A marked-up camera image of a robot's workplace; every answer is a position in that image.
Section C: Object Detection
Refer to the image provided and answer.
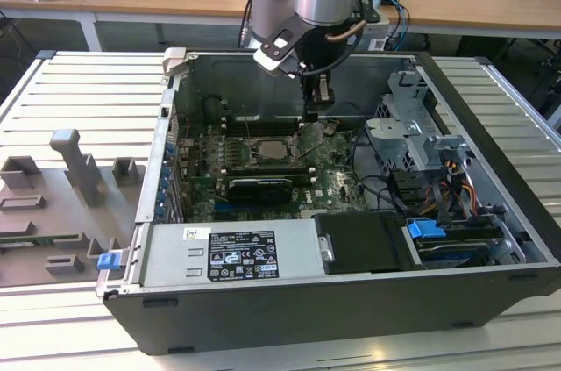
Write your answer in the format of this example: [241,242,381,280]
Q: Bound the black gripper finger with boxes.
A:
[311,75,337,123]
[302,75,317,123]

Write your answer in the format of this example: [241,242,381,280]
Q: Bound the metal socket cover frame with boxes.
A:
[287,123,329,159]

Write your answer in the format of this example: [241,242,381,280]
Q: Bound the silver square CPU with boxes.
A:
[256,140,289,162]

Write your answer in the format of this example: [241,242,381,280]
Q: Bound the CPU socket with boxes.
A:
[247,134,306,170]

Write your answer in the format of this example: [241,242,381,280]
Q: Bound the silver metal drive cage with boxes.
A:
[364,68,472,173]

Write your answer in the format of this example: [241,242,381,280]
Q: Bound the green motherboard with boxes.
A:
[174,118,373,223]

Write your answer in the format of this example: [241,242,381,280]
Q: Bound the black graphics card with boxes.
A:
[226,175,294,206]

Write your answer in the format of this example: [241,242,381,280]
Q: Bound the grey case latch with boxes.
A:
[160,46,190,79]

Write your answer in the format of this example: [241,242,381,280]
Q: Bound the black plastic shroud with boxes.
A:
[313,210,415,275]

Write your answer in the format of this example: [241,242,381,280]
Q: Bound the hard disk in blue carrier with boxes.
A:
[406,218,503,269]

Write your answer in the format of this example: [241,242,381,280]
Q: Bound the black rating label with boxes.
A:
[206,226,280,281]

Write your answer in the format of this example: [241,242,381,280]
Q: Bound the grey power supply unit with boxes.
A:
[138,219,323,289]

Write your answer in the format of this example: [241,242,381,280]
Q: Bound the black and grey PC case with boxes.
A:
[95,46,561,357]

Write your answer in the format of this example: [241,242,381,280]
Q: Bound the blue plastic latch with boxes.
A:
[97,252,120,271]

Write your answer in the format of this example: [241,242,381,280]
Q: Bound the grey parts rack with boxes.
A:
[0,127,148,289]

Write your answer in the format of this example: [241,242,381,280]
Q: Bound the green RAM stick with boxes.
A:
[0,234,60,249]

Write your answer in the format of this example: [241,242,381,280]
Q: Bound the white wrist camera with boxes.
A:
[252,28,308,79]

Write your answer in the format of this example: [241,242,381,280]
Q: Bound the orange yellow power wires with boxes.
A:
[440,159,479,214]

